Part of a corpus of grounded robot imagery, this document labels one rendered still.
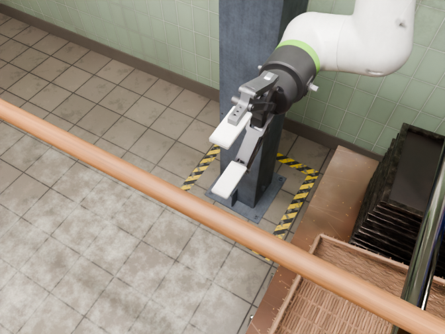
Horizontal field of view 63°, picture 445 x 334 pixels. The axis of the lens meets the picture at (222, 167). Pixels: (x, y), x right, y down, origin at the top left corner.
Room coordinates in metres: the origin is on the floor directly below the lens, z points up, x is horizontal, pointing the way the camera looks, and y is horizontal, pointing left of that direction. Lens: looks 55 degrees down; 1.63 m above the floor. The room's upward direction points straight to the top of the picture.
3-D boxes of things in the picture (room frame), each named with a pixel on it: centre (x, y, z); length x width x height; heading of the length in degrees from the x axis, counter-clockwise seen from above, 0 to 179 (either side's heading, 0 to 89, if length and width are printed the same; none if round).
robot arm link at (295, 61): (0.51, -0.12, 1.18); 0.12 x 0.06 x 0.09; 60
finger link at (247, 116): (0.33, -0.01, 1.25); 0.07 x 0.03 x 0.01; 150
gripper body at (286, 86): (0.45, -0.08, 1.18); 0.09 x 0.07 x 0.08; 150
